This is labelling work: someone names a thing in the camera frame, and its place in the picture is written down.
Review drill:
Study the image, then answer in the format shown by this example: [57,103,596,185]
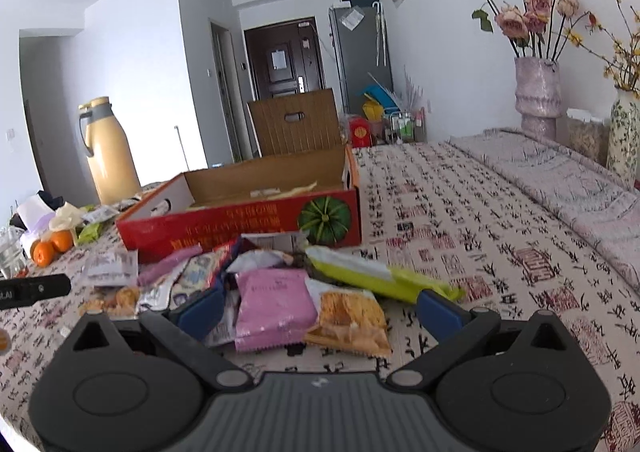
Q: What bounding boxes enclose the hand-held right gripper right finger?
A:
[387,289,583,393]

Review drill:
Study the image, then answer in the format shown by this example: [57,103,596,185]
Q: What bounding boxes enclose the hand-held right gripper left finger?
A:
[57,276,253,393]

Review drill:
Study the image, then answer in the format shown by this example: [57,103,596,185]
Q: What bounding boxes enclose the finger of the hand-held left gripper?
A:
[19,274,72,307]

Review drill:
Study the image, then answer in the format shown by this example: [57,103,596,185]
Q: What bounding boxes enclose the pile of mixed snack packets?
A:
[80,231,308,348]

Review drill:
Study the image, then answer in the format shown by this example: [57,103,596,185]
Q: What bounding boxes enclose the pink snack packet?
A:
[234,268,319,352]

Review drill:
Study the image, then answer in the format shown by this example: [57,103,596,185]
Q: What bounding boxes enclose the red cardboard box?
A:
[116,144,362,265]

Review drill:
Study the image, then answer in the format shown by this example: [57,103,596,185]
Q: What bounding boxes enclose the lime green long snack packet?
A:
[305,246,463,304]

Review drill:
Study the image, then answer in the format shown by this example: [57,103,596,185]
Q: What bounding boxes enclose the orange cracker snack packet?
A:
[304,278,393,359]

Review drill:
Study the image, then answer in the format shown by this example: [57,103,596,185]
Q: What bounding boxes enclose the clear glass cup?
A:
[0,227,28,278]

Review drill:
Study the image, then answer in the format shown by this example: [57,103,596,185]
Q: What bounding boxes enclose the cluster of small snack packets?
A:
[75,199,143,247]

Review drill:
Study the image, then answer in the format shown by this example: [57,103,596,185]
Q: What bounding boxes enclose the white purple tissue pack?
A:
[17,194,56,245]

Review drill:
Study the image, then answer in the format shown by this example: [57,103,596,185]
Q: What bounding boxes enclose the yellow thermos jug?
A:
[78,96,142,207]

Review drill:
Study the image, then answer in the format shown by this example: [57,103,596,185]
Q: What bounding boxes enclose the metal pole stand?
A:
[173,126,191,172]

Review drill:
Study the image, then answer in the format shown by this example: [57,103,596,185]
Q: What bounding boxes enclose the metal trolley rack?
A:
[382,107,428,145]

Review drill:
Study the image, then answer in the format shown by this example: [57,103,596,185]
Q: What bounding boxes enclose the wooden chair back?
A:
[247,88,347,159]

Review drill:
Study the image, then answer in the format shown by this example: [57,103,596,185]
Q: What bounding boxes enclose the red gift box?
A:
[347,114,373,148]

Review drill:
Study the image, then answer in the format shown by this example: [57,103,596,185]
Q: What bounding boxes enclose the grey interior door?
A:
[210,21,242,163]

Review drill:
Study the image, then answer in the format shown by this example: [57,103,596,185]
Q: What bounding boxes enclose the white dried pampas bunch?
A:
[402,66,426,113]

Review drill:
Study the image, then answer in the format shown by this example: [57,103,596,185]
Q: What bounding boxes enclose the blue dustpan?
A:
[362,87,398,108]

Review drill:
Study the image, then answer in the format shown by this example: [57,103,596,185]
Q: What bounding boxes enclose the clear jar of nuts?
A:
[557,108,611,165]

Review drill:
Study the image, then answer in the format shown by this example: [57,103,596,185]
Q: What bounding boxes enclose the pink textured vase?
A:
[515,57,562,140]

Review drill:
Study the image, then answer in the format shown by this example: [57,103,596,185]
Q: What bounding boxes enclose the dark brown entrance door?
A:
[244,17,323,100]

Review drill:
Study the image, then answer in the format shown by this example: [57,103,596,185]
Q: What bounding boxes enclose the white green floral vase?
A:
[606,87,640,193]

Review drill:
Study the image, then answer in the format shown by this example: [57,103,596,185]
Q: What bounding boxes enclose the grey refrigerator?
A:
[328,2,393,115]

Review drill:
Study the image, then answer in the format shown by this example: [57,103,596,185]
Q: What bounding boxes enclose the white folded umbrella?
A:
[372,1,388,68]

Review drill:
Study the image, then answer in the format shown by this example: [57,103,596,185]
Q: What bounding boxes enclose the yellow flower branches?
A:
[565,0,640,98]

